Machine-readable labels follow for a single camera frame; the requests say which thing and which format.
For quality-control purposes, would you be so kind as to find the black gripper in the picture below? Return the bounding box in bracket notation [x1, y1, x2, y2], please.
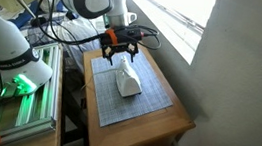
[97, 28, 142, 70]

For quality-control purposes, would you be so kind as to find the white clothes iron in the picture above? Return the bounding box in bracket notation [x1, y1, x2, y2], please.
[112, 54, 147, 100]

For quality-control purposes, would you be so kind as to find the window with white blinds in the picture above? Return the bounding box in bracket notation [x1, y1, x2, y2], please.
[112, 0, 219, 69]

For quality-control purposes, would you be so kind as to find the grey grid ironing mat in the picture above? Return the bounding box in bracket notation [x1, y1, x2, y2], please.
[82, 42, 180, 136]

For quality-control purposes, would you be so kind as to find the wooden side table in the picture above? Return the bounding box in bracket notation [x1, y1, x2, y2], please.
[72, 32, 206, 146]

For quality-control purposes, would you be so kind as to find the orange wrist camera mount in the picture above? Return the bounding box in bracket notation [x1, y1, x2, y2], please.
[103, 28, 121, 47]

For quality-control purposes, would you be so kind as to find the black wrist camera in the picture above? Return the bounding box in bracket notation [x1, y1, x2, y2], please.
[120, 26, 146, 42]

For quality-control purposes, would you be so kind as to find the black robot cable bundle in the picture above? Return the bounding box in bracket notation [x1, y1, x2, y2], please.
[30, 0, 168, 57]

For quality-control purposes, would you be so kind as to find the aluminium rail base frame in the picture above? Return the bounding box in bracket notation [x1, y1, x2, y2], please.
[0, 36, 67, 146]

